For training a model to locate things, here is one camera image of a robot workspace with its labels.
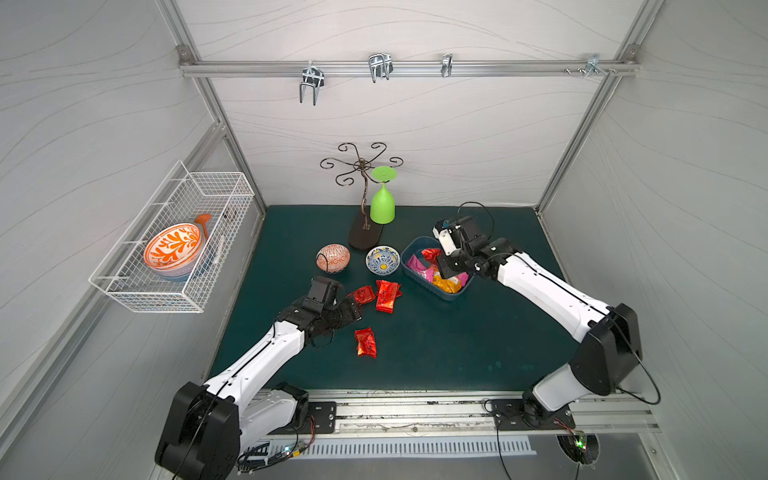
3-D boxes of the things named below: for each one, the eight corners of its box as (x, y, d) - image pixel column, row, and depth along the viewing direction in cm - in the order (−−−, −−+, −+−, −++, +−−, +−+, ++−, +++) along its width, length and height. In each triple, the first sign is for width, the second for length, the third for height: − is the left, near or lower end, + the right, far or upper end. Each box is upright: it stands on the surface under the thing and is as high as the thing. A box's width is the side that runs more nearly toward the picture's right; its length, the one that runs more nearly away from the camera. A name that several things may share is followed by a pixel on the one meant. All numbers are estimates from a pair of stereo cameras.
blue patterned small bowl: (365, 276, 102) (364, 269, 98) (367, 251, 109) (366, 244, 105) (400, 276, 102) (400, 269, 98) (399, 252, 109) (400, 244, 105)
